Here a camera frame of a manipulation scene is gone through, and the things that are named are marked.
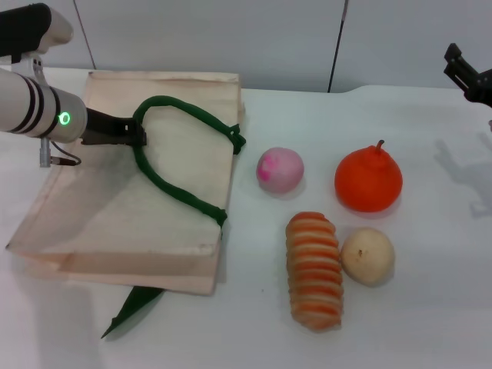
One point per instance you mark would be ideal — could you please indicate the pink peach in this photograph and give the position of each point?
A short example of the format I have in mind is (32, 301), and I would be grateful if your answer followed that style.
(282, 171)

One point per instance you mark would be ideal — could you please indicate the orange striped bread loaf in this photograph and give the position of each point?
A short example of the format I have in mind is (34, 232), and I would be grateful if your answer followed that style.
(313, 269)

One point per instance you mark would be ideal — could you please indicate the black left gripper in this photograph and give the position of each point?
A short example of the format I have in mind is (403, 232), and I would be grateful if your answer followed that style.
(104, 128)

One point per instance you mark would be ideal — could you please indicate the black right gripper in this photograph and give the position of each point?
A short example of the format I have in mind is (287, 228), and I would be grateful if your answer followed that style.
(480, 88)

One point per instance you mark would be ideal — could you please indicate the pale yellow round pear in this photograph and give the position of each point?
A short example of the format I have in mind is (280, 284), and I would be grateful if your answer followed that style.
(367, 255)

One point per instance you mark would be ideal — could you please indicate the left wrist camera housing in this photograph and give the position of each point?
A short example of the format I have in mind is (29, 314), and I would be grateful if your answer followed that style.
(23, 30)

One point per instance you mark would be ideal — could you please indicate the orange with stem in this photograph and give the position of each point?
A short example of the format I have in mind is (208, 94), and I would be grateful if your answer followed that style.
(367, 180)

